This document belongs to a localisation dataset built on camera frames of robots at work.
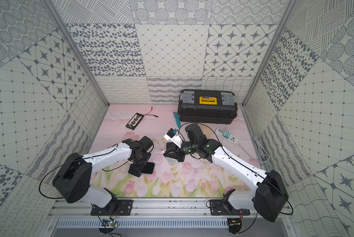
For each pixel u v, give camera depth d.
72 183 0.44
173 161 0.87
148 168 0.84
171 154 0.66
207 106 0.97
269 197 0.39
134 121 1.08
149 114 1.17
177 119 1.11
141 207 0.76
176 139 0.64
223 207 0.66
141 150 0.66
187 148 0.63
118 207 0.73
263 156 0.94
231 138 0.98
